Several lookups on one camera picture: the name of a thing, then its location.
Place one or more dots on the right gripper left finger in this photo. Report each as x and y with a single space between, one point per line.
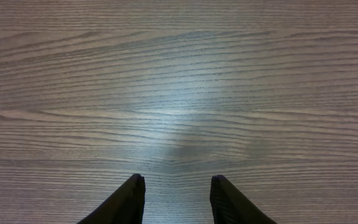
123 206

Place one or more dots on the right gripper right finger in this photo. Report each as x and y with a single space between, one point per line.
230 206

